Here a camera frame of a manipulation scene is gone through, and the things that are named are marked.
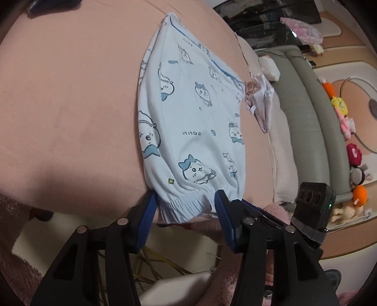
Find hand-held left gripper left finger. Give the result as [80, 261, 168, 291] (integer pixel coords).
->
[31, 191, 156, 306]

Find pink patterned pouch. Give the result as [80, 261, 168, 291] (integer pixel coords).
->
[280, 17, 324, 44]

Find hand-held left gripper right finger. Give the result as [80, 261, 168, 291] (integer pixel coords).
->
[214, 191, 339, 306]

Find white folded cloth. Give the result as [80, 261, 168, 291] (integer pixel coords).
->
[244, 73, 276, 133]

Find person's pink fuzzy pants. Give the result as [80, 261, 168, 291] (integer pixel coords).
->
[0, 193, 283, 306]

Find white tray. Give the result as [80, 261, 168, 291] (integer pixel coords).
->
[321, 17, 344, 37]

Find white plush toy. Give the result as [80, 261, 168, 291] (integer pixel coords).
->
[258, 55, 280, 81]

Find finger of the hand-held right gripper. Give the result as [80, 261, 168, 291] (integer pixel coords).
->
[234, 199, 293, 228]

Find dark cloth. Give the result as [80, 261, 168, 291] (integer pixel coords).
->
[26, 0, 82, 14]

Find dark slipper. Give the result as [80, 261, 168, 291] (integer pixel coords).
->
[322, 269, 342, 295]

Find grey padded headboard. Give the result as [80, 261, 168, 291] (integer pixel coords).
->
[255, 45, 354, 203]

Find light blue cartoon-print pajama garment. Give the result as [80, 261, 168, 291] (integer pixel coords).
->
[137, 12, 247, 225]

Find row of colourful plush toys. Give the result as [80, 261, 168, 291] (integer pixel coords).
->
[316, 75, 373, 225]

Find dark glass table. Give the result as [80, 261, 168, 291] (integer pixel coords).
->
[212, 0, 323, 50]

